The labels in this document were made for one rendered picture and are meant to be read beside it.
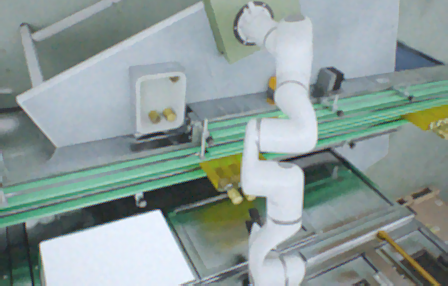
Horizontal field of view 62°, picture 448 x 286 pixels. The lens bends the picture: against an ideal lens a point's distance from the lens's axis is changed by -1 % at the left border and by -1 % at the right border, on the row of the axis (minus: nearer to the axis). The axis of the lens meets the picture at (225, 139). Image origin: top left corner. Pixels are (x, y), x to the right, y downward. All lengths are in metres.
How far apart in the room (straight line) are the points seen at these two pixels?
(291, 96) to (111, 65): 0.64
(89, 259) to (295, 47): 0.87
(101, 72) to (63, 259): 0.60
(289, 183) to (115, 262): 0.65
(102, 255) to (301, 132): 0.74
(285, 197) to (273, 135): 0.15
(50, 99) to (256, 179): 0.75
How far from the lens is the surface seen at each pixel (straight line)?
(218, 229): 1.35
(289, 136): 0.89
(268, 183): 0.85
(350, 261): 1.46
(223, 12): 1.28
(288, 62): 0.97
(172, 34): 1.32
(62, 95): 1.31
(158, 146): 1.38
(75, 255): 1.30
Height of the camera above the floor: 1.90
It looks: 44 degrees down
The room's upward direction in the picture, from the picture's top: 140 degrees clockwise
